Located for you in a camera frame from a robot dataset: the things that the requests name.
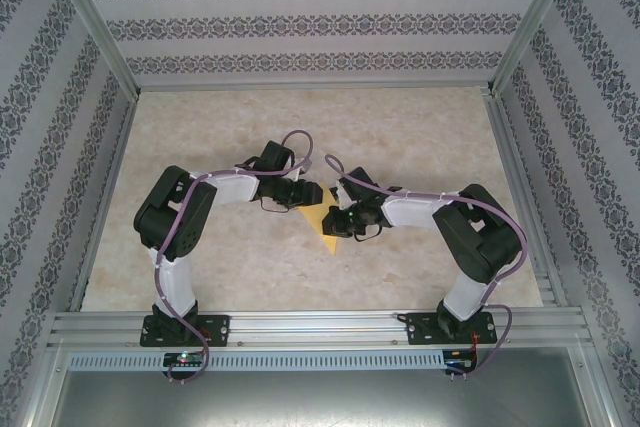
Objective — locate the yellow paper sheet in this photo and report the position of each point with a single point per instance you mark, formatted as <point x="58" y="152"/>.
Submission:
<point x="315" y="221"/>

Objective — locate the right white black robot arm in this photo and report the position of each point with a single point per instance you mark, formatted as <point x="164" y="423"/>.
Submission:
<point x="415" y="212"/>

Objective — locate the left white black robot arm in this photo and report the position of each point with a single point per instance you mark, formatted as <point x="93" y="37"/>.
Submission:
<point x="230" y="189"/>

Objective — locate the grey metal sheet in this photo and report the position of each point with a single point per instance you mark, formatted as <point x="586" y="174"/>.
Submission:
<point x="320" y="402"/>

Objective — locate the aluminium frame cross beam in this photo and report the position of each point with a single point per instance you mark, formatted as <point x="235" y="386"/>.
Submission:
<point x="315" y="86"/>

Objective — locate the aluminium mounting rail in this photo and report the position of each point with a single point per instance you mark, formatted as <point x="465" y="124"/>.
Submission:
<point x="310" y="327"/>

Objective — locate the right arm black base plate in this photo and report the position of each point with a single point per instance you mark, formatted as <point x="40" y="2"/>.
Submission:
<point x="417" y="329"/>

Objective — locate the aluminium side rail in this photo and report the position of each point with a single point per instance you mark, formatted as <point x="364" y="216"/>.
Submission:
<point x="107" y="197"/>
<point x="525" y="197"/>

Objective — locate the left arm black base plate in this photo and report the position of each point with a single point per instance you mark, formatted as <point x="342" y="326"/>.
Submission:
<point x="217" y="329"/>

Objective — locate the aluminium frame post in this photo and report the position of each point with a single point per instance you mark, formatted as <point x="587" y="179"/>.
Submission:
<point x="535" y="22"/>
<point x="95" y="27"/>

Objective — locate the aluminium frame leg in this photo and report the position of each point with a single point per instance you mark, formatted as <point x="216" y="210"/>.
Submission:
<point x="597" y="387"/>
<point x="42" y="387"/>

